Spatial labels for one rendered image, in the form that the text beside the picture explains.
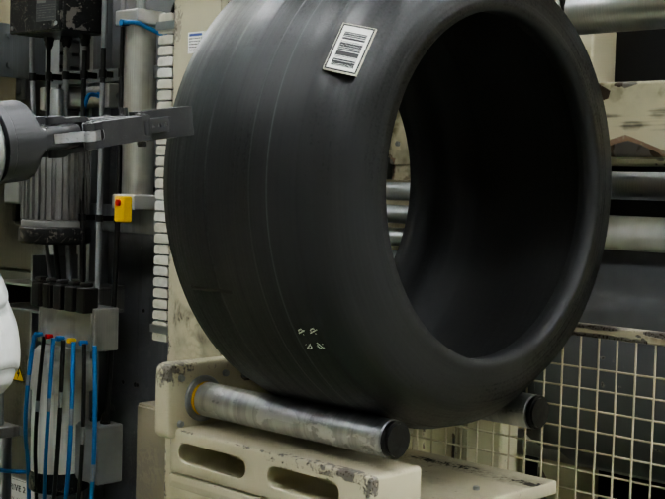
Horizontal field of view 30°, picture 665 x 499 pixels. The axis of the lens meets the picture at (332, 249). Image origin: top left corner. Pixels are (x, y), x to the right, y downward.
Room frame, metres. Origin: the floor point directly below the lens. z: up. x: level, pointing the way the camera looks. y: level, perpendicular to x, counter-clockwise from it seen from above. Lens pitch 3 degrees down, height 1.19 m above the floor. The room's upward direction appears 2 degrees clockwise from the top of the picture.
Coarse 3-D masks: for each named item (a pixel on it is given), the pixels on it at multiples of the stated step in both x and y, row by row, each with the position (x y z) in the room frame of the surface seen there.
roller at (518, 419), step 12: (528, 396) 1.60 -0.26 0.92; (540, 396) 1.60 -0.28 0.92; (504, 408) 1.61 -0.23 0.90; (516, 408) 1.60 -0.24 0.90; (528, 408) 1.58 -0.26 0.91; (540, 408) 1.60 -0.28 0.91; (492, 420) 1.63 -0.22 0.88; (504, 420) 1.62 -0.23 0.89; (516, 420) 1.60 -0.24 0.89; (528, 420) 1.58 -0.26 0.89; (540, 420) 1.60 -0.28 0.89
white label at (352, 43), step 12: (348, 24) 1.33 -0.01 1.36; (348, 36) 1.32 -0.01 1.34; (360, 36) 1.32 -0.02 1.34; (372, 36) 1.32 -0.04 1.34; (336, 48) 1.32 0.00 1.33; (348, 48) 1.32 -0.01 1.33; (360, 48) 1.31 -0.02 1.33; (336, 60) 1.31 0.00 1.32; (348, 60) 1.31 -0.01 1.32; (360, 60) 1.30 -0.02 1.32; (348, 72) 1.30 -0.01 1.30
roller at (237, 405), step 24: (216, 384) 1.61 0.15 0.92; (216, 408) 1.58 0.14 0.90; (240, 408) 1.55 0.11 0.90; (264, 408) 1.52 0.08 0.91; (288, 408) 1.50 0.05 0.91; (312, 408) 1.48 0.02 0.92; (336, 408) 1.46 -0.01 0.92; (288, 432) 1.50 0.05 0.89; (312, 432) 1.46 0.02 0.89; (336, 432) 1.43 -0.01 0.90; (360, 432) 1.41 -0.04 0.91; (384, 432) 1.39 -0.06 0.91; (408, 432) 1.41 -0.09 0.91; (384, 456) 1.39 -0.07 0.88
